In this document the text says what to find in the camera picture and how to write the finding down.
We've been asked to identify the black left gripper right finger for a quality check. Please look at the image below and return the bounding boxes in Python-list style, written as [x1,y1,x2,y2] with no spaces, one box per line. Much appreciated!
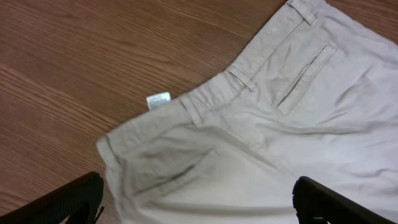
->
[292,176,394,224]

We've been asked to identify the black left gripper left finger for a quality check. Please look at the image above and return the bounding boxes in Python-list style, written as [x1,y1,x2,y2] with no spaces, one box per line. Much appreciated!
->
[1,172,104,224]

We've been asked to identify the beige khaki shorts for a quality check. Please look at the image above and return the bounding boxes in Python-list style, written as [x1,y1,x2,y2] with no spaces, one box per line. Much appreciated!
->
[97,0,397,224]

